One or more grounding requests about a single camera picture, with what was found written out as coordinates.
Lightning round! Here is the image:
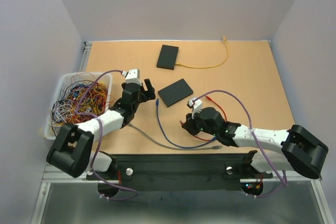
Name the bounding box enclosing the red ethernet cable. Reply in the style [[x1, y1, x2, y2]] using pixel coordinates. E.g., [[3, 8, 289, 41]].
[[178, 95, 228, 141]]

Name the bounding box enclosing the yellow ethernet cable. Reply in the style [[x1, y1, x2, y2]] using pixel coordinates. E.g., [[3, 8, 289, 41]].
[[175, 35, 229, 69]]

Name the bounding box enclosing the grey ethernet cable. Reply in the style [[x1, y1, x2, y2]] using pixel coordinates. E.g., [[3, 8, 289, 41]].
[[128, 124, 223, 151]]

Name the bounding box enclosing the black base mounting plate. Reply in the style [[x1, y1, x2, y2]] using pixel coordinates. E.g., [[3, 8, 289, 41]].
[[87, 151, 272, 195]]

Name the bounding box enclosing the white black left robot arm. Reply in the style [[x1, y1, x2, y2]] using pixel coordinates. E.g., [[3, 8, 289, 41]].
[[46, 79, 156, 178]]

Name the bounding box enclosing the blue ethernet cable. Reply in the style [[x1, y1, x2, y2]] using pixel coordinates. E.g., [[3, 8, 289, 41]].
[[155, 98, 217, 148]]

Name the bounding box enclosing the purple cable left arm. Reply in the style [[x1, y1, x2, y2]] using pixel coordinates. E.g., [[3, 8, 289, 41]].
[[77, 69, 138, 201]]

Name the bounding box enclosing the aluminium frame rail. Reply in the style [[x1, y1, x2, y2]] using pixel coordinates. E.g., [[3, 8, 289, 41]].
[[42, 163, 312, 183]]

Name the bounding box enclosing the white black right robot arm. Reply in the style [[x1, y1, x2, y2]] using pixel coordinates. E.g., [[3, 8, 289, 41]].
[[181, 107, 329, 179]]

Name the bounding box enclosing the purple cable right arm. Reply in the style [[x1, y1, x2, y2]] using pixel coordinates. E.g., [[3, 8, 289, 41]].
[[193, 89, 289, 199]]

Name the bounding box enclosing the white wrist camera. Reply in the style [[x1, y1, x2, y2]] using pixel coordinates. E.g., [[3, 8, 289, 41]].
[[121, 68, 142, 86], [187, 97, 203, 118]]

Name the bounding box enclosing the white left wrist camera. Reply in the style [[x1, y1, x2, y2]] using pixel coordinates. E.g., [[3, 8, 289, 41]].
[[121, 68, 142, 86]]

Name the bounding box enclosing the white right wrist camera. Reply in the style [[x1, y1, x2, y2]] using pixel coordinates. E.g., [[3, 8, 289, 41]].
[[187, 97, 203, 118]]

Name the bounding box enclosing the white plastic basket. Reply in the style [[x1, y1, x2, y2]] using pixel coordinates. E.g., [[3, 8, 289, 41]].
[[43, 72, 112, 140]]

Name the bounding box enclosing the black network switch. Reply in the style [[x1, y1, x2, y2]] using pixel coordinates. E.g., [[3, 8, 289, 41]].
[[156, 45, 179, 70], [158, 79, 193, 108]]

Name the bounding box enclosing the tangle of coloured wires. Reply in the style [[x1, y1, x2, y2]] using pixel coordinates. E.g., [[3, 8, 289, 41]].
[[39, 74, 111, 135]]

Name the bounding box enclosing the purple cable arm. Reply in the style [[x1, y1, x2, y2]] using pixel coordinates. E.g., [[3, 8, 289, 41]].
[[77, 69, 138, 201], [193, 89, 289, 199]]

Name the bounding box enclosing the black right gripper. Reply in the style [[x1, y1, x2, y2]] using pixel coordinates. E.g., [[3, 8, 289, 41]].
[[182, 108, 218, 136]]

